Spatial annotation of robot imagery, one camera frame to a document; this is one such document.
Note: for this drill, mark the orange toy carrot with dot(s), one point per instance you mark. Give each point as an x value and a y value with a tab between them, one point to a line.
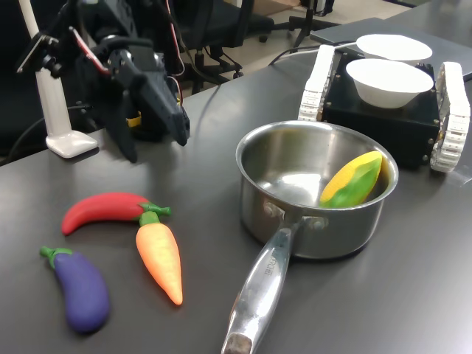
158	254

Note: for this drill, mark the black clip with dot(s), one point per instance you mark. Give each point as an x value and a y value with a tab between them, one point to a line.
37	49

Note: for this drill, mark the red toy chilli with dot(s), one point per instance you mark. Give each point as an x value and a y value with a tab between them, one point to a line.
99	210

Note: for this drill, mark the black office chair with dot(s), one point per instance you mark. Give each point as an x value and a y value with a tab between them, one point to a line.
221	22
308	22

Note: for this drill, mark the purple toy aubergine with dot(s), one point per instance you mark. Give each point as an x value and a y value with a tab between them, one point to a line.
81	291

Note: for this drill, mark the yellow green toy corn cob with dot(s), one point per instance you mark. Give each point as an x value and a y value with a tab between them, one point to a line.
354	180

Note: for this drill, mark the tracked vehicle with white tracks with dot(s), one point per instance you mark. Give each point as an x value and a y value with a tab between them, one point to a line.
387	121

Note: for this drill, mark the white bowl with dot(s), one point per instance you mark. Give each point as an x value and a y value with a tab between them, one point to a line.
394	46
389	83

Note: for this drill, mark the white post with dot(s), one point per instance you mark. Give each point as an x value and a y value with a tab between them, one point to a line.
55	107

